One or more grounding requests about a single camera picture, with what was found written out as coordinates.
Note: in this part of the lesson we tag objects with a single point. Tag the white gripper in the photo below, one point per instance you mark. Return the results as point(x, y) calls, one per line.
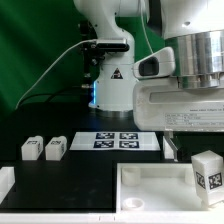
point(160, 105)

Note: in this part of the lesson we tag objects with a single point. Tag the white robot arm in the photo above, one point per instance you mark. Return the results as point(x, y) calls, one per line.
point(194, 29)

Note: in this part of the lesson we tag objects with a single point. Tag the white marker sheet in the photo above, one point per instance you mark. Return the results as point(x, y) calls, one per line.
point(131, 141)

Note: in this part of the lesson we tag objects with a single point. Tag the white front obstacle bar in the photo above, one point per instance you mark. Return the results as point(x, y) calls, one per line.
point(124, 218)

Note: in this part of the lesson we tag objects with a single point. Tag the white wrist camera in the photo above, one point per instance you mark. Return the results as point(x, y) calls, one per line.
point(157, 65)

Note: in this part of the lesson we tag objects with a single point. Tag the black camera on stand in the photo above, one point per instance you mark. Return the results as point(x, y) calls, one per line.
point(111, 54)

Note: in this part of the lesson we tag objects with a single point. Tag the white left obstacle wall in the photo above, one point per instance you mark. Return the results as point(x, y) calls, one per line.
point(7, 180)

